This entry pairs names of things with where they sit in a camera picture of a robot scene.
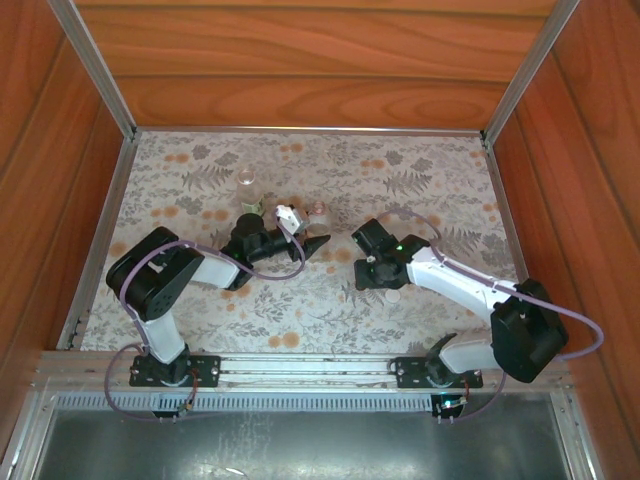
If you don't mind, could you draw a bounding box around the clear bottle green label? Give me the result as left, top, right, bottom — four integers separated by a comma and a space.
234, 168, 266, 217

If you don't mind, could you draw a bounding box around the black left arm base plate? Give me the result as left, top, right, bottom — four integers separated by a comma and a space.
128, 352, 222, 389

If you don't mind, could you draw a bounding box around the aluminium frame side rail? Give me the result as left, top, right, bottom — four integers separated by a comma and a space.
56, 137, 137, 351
480, 137, 572, 362

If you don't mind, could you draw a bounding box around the floral patterned table cloth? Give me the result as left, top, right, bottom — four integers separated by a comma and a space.
62, 130, 531, 357

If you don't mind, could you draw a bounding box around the grey sheet metal panel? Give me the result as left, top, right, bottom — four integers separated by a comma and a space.
0, 392, 606, 480

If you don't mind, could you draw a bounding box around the aluminium frame post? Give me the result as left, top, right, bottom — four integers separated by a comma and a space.
480, 0, 584, 142
47, 0, 139, 142

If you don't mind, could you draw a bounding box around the aluminium frame cross bar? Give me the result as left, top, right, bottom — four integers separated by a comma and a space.
133, 125, 487, 137

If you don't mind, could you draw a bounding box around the clear bottle red label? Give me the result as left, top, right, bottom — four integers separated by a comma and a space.
304, 199, 333, 237

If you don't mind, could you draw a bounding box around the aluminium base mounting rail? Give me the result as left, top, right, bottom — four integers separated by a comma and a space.
32, 349, 574, 392

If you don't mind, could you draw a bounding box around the grey slotted cable duct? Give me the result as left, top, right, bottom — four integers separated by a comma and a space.
52, 392, 556, 414

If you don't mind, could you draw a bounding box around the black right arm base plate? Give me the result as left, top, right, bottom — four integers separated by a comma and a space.
394, 355, 485, 390

